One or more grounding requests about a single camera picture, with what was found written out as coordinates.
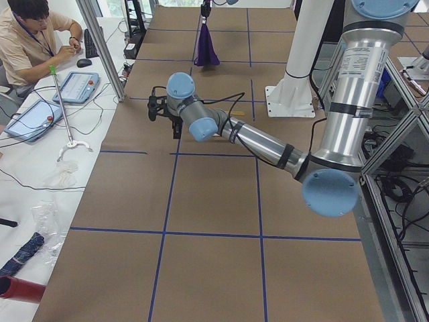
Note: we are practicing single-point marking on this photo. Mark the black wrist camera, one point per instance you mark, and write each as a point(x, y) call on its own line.
point(157, 104)

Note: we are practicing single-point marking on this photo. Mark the clear plastic bag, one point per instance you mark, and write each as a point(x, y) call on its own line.
point(49, 226)

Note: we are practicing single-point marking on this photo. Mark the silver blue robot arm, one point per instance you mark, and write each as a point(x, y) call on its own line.
point(329, 175)
point(225, 2)

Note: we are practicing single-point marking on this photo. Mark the black keyboard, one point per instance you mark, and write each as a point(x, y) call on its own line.
point(89, 45)

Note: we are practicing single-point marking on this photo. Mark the teach pendant tablet near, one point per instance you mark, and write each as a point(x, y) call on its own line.
point(35, 121)

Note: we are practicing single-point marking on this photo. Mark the reacher grabber stick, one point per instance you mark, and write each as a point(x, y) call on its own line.
point(72, 143)

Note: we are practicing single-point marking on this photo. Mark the teach pendant tablet far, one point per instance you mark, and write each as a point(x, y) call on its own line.
point(77, 87)

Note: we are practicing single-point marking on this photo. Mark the folded dark blue umbrella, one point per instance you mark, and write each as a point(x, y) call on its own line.
point(25, 253)

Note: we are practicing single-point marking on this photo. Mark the white pedestal column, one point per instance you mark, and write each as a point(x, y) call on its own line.
point(292, 96)

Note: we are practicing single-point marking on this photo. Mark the black computer mouse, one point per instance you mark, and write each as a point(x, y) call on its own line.
point(83, 62)

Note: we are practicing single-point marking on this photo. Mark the aluminium frame post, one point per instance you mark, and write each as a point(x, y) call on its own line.
point(90, 19)

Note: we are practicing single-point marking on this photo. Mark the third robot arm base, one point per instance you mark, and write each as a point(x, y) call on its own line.
point(416, 67)

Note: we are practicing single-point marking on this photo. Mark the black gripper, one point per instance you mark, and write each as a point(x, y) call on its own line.
point(174, 120)
point(204, 9)

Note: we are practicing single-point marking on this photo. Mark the teach pendant tablet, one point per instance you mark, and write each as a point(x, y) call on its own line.
point(35, 121)
point(77, 87)

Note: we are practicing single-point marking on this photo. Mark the purple towel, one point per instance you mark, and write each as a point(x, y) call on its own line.
point(206, 55)

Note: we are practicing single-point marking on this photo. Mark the seated man beige shirt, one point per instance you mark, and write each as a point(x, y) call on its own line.
point(33, 39)

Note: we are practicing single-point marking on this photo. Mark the red cylinder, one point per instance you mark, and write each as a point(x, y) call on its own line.
point(21, 290)

